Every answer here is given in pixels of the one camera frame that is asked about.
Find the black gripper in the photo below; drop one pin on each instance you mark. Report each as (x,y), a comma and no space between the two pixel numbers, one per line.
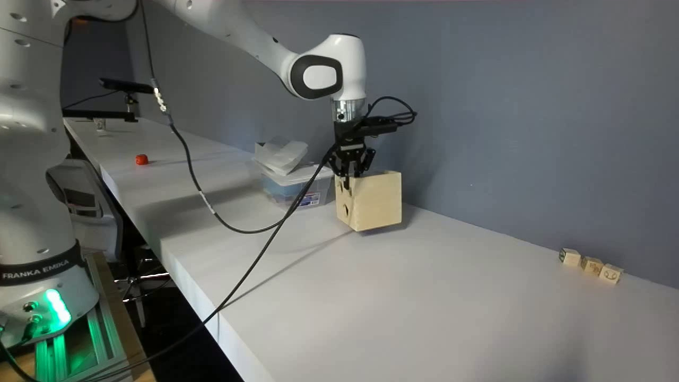
(351,133)

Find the wooden shape sorter toy box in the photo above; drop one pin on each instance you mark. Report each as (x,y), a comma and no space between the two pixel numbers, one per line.
(375,201)

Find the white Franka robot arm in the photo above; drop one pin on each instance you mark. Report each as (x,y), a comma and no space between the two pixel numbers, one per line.
(29,213)

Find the clear plastic storage container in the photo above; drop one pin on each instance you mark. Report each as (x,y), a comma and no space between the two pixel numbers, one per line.
(297,191)

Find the small red object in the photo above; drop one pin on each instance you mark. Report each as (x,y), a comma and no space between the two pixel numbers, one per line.
(143,160)

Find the small wooden cube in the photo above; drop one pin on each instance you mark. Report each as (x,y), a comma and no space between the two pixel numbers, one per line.
(611,274)
(571,256)
(593,266)

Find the aluminium robot mounting plate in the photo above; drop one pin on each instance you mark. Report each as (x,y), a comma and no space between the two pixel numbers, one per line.
(78,350)

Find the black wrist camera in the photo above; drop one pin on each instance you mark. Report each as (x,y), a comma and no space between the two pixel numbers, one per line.
(384,126)

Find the black camera on stand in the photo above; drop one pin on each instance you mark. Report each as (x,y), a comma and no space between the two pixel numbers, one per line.
(128,85)

